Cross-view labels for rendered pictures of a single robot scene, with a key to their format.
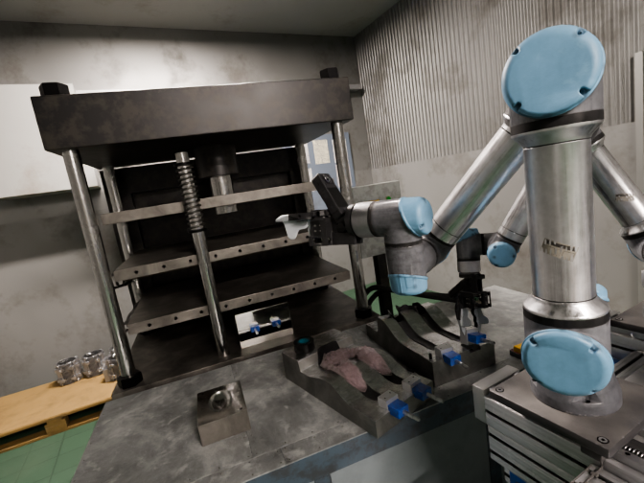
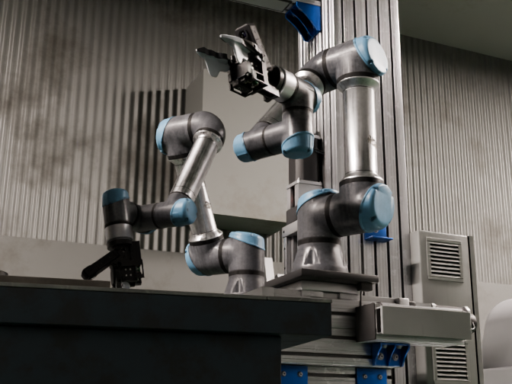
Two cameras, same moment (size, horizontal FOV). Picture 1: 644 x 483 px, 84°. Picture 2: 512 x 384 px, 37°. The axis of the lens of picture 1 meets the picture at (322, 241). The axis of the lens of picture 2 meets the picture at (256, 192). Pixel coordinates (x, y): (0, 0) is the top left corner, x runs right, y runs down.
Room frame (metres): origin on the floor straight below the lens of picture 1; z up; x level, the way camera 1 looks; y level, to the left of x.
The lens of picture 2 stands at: (0.73, 1.54, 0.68)
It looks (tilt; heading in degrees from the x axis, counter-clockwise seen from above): 17 degrees up; 273
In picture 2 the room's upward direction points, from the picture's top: straight up
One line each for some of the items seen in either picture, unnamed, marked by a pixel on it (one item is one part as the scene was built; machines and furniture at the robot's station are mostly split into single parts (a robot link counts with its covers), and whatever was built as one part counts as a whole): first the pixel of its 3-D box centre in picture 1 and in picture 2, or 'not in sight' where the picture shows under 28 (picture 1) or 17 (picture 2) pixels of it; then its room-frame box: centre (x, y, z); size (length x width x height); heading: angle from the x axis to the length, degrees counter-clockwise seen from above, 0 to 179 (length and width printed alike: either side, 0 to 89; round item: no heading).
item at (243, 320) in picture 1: (256, 310); not in sight; (1.97, 0.43, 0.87); 0.50 x 0.27 x 0.17; 18
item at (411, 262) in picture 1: (409, 264); (292, 135); (0.73, -0.17, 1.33); 0.11 x 0.08 x 0.11; 142
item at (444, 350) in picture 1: (453, 359); not in sight; (1.10, -0.37, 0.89); 0.13 x 0.05 x 0.05; 18
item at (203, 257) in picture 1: (211, 292); not in sight; (1.65, 0.55, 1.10); 0.05 x 0.05 x 1.30
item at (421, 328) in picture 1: (421, 333); not in sight; (1.38, -0.34, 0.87); 0.50 x 0.26 x 0.14; 18
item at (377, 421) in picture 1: (351, 372); not in sight; (1.19, -0.03, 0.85); 0.50 x 0.26 x 0.11; 36
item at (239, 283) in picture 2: not in sight; (246, 288); (0.87, -0.90, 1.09); 0.15 x 0.15 x 0.10
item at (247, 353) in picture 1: (249, 328); not in sight; (2.03, 0.50, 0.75); 1.30 x 0.84 x 0.06; 108
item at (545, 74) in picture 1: (559, 220); (359, 133); (0.55, -0.37, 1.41); 0.15 x 0.12 x 0.55; 142
